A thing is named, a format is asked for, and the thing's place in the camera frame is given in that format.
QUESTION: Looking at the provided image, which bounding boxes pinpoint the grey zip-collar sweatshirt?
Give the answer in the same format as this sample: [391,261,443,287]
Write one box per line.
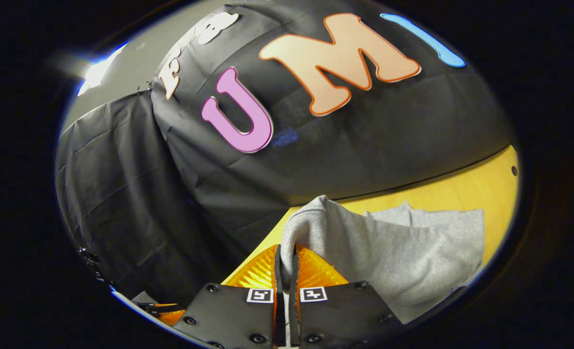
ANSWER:
[280,195,486,324]

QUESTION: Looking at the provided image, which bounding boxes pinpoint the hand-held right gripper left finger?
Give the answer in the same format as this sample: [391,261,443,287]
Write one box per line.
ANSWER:
[173,244,286,349]

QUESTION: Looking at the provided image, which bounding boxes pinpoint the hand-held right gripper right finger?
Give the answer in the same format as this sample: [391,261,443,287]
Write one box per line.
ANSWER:
[289,244,406,349]

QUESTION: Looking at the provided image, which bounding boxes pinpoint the black backdrop cloth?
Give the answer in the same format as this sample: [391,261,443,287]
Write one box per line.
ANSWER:
[55,0,512,306]

